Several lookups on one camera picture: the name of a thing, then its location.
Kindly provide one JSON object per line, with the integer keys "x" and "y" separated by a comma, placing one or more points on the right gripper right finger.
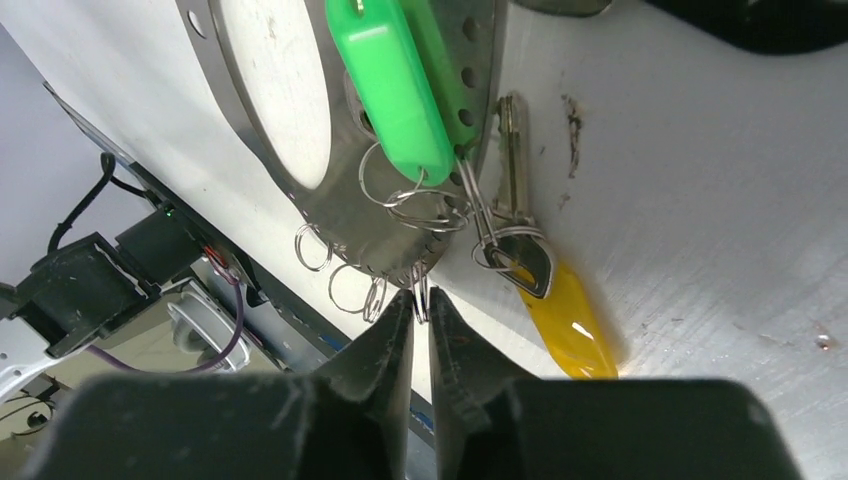
{"x": 495, "y": 420}

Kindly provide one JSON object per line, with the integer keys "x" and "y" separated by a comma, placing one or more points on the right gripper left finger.
{"x": 348, "y": 419}

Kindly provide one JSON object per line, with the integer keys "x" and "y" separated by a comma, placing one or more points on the yellow tag key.
{"x": 520, "y": 252}

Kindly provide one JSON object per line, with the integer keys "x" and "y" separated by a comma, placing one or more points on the green tag key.
{"x": 443, "y": 75}
{"x": 377, "y": 48}

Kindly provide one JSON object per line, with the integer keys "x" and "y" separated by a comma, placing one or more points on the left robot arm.
{"x": 77, "y": 294}

